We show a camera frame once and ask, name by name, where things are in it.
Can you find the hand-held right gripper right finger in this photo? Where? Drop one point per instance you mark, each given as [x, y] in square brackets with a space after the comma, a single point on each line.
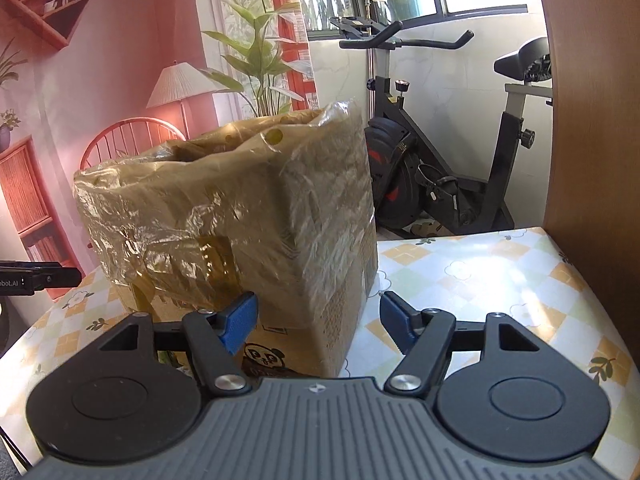
[397, 321]

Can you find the black exercise bike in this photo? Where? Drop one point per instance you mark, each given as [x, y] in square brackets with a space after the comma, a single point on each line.
[400, 175]

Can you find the clear plastic bag liner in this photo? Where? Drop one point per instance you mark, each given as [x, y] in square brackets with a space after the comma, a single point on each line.
[225, 200]

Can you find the checked flower tablecloth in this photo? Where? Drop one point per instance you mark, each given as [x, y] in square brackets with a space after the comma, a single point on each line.
[475, 270]

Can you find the brown wooden panel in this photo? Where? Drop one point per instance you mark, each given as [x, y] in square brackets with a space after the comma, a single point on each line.
[600, 135]

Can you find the brown cardboard box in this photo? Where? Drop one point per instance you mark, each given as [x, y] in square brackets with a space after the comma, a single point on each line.
[300, 355]

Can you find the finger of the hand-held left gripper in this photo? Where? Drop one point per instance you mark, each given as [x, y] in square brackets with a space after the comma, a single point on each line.
[60, 276]

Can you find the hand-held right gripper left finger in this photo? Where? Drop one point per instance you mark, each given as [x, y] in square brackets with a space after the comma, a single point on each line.
[241, 322]

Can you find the printed wall poster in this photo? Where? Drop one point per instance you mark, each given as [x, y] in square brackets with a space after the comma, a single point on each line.
[110, 50]

